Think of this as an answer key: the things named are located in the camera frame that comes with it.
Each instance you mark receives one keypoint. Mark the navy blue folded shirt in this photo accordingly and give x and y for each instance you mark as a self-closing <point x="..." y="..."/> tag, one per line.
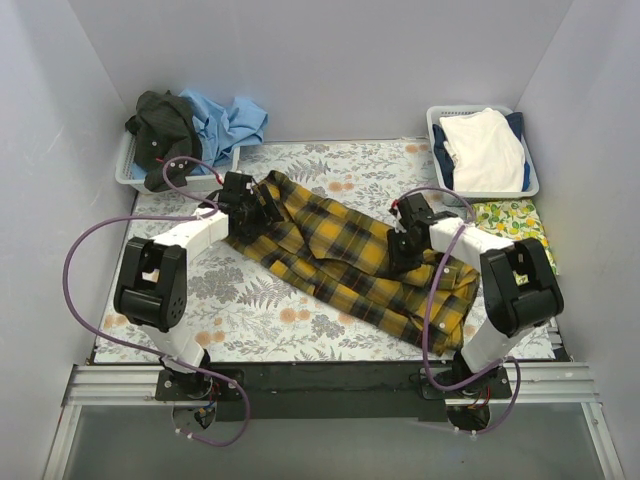
<point x="440" y="150"/>

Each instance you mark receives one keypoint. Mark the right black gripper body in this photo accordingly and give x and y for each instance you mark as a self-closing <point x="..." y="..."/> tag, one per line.
<point x="400" y="246"/>

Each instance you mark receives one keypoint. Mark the floral table mat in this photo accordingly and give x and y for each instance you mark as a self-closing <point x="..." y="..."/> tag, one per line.
<point x="239" y="311"/>

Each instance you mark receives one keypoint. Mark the lemon print cloth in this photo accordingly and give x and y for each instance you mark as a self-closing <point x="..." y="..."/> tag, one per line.
<point x="515" y="220"/>

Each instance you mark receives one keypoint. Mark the light blue shirt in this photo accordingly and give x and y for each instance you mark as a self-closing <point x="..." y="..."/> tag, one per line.
<point x="222" y="129"/>

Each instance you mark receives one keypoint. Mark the left white laundry basket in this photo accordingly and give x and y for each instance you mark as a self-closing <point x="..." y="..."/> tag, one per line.
<point x="195" y="184"/>

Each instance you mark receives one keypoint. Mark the black pinstripe shirt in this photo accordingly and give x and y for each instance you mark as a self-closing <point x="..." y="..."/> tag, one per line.
<point x="163" y="129"/>

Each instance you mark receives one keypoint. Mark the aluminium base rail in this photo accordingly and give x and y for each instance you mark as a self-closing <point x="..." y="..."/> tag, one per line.
<point x="136" y="385"/>

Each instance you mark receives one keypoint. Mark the yellow plaid flannel shirt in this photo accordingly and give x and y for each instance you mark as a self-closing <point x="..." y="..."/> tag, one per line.
<point x="340" y="256"/>

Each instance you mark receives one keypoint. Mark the white folded shirt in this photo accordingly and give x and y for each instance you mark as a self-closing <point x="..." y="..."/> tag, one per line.
<point x="485" y="150"/>

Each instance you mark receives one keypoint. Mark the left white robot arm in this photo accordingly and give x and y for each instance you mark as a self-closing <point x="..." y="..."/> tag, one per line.
<point x="151" y="291"/>

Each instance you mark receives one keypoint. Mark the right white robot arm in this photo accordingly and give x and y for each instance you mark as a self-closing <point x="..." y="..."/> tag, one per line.
<point x="519" y="286"/>

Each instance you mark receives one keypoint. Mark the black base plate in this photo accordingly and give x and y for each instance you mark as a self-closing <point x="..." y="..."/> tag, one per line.
<point x="329" y="390"/>

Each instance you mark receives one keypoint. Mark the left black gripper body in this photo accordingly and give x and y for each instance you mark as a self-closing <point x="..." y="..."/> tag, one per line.
<point x="261" y="207"/>

